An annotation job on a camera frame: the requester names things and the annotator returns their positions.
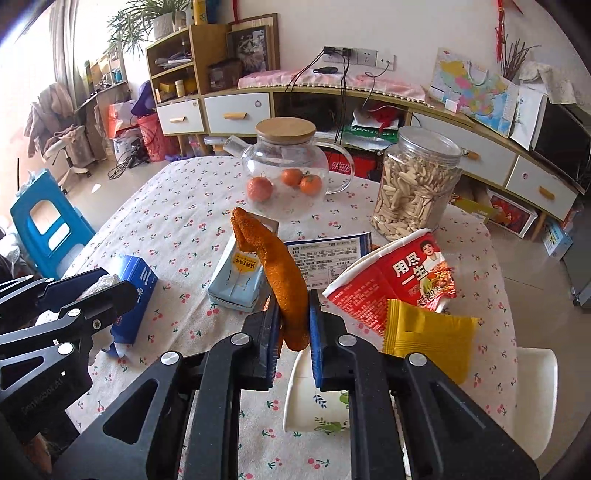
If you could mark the floral cover cloth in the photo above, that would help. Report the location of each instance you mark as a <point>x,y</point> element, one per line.
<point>549,81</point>

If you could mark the yellow spray can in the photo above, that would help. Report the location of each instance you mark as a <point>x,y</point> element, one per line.
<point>199,11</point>

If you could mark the red instant noodle bowl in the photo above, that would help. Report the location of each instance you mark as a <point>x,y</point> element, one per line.
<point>397,281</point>

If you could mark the orange peel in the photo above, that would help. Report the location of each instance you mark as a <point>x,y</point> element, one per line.
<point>281,277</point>

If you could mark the white wall socket strip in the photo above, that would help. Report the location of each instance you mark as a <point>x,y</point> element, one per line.
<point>364,57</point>

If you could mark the colourful map board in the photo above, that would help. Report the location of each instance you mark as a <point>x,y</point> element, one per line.
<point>471,92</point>

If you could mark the black microwave oven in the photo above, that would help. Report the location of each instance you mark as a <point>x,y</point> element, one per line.
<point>563,138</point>

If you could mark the purple bag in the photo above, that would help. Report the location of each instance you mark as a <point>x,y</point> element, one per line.
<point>143,99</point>

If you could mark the long white wooden cabinet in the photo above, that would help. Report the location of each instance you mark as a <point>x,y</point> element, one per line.
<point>235,110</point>

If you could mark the pink lace cloth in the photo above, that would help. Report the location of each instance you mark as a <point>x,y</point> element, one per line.
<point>323,81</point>

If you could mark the red plastic bag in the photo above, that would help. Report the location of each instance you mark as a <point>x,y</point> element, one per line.
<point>150,136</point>

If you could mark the white blue milk carton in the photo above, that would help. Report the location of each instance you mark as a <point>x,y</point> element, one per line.
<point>235,281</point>

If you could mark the small white box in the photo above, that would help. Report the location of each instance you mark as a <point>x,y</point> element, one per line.
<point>452,106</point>

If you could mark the red cloth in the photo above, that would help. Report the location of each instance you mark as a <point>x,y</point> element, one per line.
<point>383,113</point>

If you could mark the light curtain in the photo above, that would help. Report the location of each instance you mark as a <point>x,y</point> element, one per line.
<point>67,41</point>

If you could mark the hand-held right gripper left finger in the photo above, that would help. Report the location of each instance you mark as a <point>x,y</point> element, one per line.
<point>272,332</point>

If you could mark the dried twigs bunch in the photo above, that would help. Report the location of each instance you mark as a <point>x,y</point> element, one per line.
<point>515,57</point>

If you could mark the white plastic bin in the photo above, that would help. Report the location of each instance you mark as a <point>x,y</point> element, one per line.
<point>535,397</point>

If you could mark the potted green plant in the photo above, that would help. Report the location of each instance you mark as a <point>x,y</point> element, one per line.
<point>164,23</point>

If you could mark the glass teapot with bamboo lid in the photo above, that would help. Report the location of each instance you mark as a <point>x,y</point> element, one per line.
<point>286,152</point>

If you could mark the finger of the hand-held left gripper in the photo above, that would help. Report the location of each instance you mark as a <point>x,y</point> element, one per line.
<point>111,300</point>
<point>69,288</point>

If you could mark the clear plastic snack jar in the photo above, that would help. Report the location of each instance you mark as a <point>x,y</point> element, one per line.
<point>411,194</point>

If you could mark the yellow tiger print box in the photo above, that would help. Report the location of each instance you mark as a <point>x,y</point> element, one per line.
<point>471,205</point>

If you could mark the white printed paper cup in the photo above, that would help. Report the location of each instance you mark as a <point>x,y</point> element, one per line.
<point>300,406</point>

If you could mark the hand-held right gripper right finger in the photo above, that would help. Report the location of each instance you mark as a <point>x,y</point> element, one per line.
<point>316,341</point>

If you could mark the green white shopping bag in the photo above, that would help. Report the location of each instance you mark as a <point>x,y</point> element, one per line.
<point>371,136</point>

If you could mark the orange white shopping bag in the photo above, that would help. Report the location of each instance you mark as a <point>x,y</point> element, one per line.
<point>121,120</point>

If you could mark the dark side desk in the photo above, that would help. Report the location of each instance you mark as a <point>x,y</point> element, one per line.
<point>111,92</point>

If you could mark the tangerine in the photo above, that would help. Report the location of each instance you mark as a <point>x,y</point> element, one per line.
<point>310,183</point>
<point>260,189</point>
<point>292,177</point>

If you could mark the grey tissue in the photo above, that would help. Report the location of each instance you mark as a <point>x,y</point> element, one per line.
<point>104,282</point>

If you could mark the red hanging ornament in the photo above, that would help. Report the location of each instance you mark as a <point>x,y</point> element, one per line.
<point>501,32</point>

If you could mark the yellow snack wrapper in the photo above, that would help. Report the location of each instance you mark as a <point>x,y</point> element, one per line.
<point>429,337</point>

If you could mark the blue tissue box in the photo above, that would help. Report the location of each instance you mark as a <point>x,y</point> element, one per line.
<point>136,286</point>

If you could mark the cherry print tablecloth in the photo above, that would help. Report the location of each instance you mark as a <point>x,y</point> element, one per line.
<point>184,221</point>

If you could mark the office chair with clothes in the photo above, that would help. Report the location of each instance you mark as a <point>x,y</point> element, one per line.
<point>60,124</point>

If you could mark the red rabbit print box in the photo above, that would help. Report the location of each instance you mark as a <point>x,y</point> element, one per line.
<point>512,214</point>

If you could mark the flat red gift box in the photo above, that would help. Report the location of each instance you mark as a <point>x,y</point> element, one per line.
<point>364,166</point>

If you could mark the framed cat picture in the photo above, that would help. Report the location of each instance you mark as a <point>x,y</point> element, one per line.
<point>249,48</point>

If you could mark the blue plastic stool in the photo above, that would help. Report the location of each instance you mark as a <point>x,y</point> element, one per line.
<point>21,217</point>

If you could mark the wooden shelf unit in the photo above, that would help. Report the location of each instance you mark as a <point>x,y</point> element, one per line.
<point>207,46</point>

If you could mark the white paper bag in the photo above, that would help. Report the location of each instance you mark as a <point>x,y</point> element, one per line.
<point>528,115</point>

